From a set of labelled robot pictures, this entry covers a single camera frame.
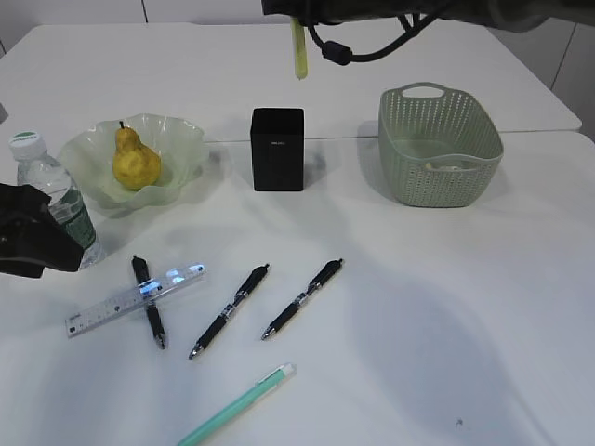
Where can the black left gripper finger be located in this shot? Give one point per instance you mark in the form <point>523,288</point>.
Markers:
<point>53,248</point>

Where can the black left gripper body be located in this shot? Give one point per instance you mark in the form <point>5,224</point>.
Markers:
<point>23,210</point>

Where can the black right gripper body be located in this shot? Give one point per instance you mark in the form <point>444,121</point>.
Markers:
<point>339,11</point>

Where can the yellow utility knife pen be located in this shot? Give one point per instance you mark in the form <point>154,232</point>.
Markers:
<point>299,49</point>

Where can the clear plastic water bottle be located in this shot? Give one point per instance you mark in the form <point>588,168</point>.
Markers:
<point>42,171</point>

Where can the yellow pear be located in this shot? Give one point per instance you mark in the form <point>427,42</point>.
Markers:
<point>134,165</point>

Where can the yellow packaging paper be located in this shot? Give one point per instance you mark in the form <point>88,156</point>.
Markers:
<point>451,166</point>

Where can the clear plastic ruler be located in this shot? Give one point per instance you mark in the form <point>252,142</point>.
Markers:
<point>130,300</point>

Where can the black pen under ruler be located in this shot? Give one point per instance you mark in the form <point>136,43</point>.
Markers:
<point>142,275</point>

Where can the pale green glass plate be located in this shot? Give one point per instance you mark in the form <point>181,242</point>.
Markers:
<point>178,142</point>

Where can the black square pen holder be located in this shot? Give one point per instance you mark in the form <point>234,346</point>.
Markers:
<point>277,149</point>

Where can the grey-green woven plastic basket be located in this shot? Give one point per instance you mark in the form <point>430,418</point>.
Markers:
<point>423,122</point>

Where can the black gel pen middle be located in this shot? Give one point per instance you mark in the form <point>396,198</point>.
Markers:
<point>245,290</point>

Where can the black gel pen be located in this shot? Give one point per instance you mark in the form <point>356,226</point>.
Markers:
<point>245,290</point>
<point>330,269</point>

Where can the black gel pen right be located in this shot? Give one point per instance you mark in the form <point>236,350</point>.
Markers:
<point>330,269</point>

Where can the mint green pen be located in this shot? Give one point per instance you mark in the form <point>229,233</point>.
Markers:
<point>240,405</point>

